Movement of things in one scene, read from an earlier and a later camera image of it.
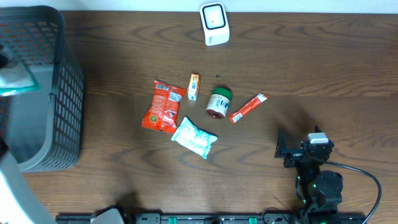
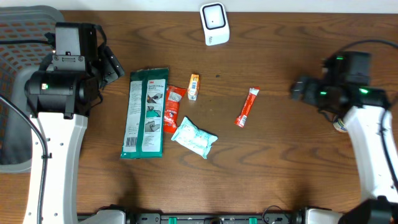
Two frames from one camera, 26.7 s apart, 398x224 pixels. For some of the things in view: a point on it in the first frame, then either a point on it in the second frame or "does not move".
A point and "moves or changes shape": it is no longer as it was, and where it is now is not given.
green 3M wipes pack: (15, 76) -> (143, 131)
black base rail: (219, 218) does not move
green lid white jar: (219, 102) -> (340, 126)
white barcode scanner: (214, 23) does not move
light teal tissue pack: (193, 139) does not move
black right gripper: (295, 155) -> (311, 83)
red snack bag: (162, 114) does not move
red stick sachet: (259, 98) moves or changes shape
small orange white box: (193, 89) does not move
